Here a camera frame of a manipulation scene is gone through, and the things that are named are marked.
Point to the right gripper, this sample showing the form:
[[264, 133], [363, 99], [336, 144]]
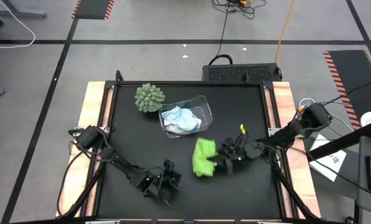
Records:
[[235, 154]]

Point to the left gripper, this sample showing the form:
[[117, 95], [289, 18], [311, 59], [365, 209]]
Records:
[[158, 185]]

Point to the green microfiber towel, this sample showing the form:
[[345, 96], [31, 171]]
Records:
[[202, 155]]

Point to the clear plastic bin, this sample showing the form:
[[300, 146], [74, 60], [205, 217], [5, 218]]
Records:
[[205, 107]]

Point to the white waffle-weave towel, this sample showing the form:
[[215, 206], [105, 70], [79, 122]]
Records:
[[172, 128]]

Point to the light blue microfiber towel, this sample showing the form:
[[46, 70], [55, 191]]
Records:
[[180, 118]]

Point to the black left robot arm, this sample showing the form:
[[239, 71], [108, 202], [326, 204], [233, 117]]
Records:
[[110, 154]]

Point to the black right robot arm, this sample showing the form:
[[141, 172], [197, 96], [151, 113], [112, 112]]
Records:
[[297, 130]]

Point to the small yellow tape marker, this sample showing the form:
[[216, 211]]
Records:
[[242, 128]]

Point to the black perforated computer case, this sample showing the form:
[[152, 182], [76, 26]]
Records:
[[241, 73]]

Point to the potted green succulent plant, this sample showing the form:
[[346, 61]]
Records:
[[149, 98]]

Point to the wooden table side board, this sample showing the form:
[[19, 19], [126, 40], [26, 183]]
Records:
[[283, 93], [93, 93]]

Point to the white paper sheet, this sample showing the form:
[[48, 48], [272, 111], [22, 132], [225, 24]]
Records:
[[328, 165]]

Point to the black diagonal metal beam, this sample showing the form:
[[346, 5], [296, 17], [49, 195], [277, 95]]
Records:
[[337, 143]]

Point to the grey office desk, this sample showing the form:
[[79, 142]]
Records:
[[370, 146]]

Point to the white round cup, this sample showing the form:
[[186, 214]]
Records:
[[368, 119]]

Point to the black orange-striped floor mat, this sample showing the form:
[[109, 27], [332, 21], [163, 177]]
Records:
[[92, 9], [353, 71]]

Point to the black metal table frame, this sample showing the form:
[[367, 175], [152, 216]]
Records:
[[113, 84]]

